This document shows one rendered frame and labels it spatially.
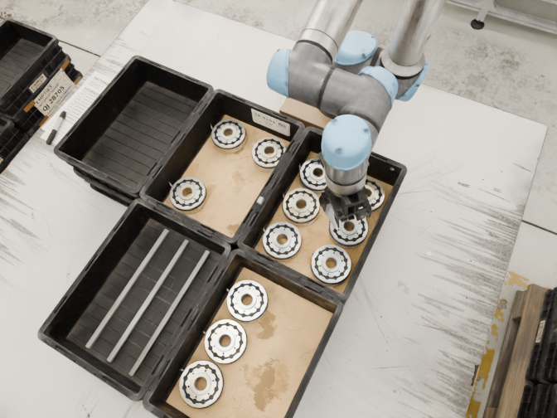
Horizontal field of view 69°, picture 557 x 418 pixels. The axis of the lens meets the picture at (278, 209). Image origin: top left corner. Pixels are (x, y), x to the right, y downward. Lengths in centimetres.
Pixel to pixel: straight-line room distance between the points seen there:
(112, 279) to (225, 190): 39
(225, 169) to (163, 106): 32
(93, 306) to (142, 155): 46
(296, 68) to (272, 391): 72
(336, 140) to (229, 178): 62
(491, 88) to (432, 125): 120
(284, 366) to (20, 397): 73
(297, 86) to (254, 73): 88
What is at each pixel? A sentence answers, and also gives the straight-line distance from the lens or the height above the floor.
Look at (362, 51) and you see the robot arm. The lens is 121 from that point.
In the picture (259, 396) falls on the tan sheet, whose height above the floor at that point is 83.
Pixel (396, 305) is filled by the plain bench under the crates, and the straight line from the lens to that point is 122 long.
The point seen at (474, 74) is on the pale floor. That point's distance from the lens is 270.
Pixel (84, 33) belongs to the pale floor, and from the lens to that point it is 310.
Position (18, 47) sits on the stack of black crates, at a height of 49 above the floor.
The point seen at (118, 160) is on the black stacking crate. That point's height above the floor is 83.
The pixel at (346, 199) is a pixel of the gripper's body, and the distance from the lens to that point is 75.
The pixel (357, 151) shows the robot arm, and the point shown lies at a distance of 62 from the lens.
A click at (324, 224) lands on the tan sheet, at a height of 83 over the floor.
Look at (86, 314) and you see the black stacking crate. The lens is 119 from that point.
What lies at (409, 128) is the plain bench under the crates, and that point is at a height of 70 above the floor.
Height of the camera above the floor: 187
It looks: 66 degrees down
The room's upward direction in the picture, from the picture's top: 6 degrees counter-clockwise
